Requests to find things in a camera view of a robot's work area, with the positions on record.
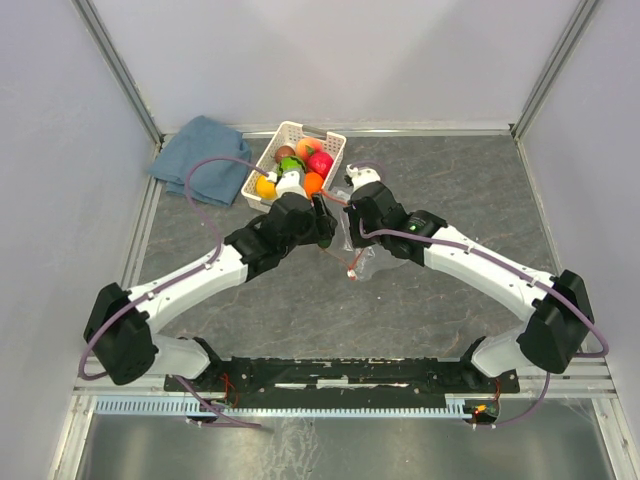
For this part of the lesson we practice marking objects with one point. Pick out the brown kiwi toy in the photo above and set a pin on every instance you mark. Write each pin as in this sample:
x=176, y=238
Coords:
x=283, y=152

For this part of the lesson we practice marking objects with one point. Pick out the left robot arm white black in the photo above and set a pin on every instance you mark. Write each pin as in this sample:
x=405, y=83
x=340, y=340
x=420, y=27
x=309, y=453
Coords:
x=124, y=328

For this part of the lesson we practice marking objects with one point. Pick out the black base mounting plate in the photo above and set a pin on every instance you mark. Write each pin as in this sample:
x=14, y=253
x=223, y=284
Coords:
x=324, y=384

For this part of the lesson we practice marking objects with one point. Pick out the orange fruit toy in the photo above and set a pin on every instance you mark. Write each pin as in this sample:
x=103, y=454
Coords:
x=313, y=183

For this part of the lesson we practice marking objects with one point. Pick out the aluminium frame rail front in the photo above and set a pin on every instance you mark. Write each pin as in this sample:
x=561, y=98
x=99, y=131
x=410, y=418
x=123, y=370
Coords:
x=584, y=378

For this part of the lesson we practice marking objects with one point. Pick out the green watermelon toy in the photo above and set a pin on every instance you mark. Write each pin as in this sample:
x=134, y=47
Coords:
x=291, y=163

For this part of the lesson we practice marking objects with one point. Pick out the peach fruit toy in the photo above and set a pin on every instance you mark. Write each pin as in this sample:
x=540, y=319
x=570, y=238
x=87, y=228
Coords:
x=308, y=146

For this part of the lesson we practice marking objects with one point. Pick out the light blue cable duct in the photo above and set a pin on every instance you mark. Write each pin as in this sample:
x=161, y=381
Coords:
x=190, y=407

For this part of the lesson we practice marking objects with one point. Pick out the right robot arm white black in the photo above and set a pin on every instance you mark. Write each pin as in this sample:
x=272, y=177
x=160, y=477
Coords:
x=555, y=309

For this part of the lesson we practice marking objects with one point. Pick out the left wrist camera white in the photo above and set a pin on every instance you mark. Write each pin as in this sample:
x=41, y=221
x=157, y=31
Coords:
x=291, y=181

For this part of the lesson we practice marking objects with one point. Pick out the yellow lemon toy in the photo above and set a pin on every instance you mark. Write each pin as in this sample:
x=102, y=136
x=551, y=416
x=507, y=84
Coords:
x=265, y=189

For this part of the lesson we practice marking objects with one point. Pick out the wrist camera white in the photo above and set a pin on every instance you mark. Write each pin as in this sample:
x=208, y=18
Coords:
x=359, y=176
x=291, y=181

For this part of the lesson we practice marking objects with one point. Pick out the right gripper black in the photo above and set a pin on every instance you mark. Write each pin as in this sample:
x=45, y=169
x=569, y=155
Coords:
x=353, y=215

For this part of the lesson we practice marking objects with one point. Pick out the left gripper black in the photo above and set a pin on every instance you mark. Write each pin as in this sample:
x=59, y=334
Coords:
x=322, y=226

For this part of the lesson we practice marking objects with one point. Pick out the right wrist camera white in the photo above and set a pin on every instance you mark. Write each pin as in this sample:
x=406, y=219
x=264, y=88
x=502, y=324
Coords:
x=359, y=176

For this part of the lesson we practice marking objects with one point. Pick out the red pomegranate toy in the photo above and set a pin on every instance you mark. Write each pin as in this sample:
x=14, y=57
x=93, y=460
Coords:
x=321, y=163

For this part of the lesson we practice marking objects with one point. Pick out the clear zip top bag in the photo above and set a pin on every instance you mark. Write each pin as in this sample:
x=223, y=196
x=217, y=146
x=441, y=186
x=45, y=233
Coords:
x=360, y=263

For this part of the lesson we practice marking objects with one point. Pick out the blue folded cloth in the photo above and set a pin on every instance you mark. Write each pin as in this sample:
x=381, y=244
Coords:
x=208, y=156

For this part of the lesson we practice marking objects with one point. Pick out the white plastic basket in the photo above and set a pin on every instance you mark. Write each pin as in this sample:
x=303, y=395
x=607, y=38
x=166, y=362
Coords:
x=289, y=134

